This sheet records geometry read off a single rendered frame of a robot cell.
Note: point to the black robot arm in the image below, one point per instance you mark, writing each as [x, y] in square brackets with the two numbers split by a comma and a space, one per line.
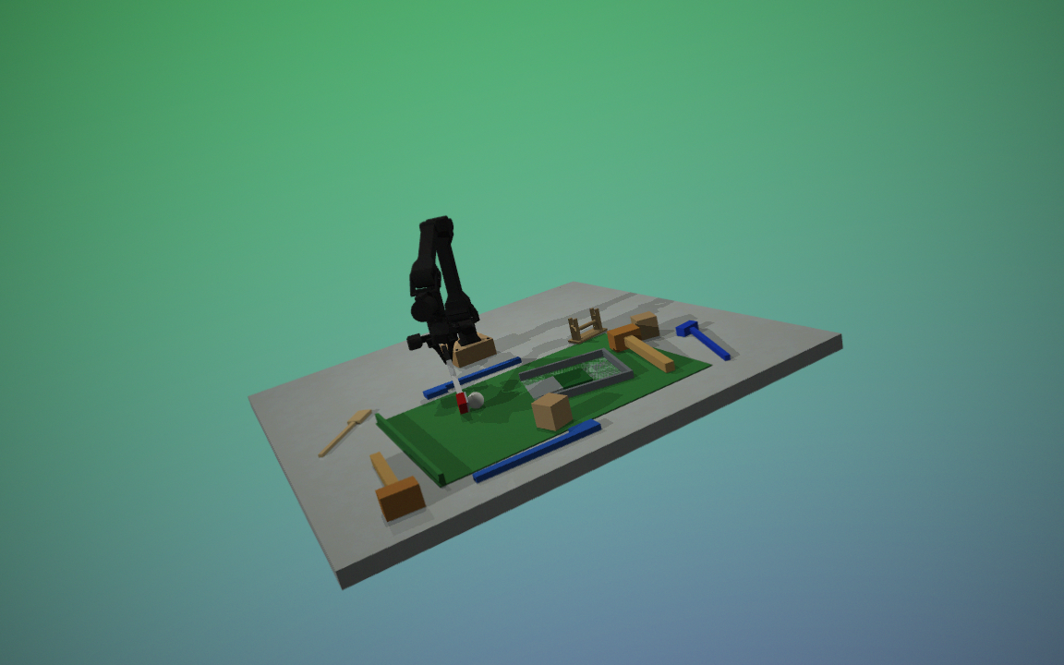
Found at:
[436, 234]

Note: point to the red and grey golf putter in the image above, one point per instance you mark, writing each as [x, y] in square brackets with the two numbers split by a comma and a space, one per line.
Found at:
[460, 396]

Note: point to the green putting mat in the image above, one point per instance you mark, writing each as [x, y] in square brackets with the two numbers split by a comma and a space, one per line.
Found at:
[462, 444]

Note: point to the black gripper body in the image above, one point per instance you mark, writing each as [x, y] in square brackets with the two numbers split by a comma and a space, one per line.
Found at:
[415, 341]

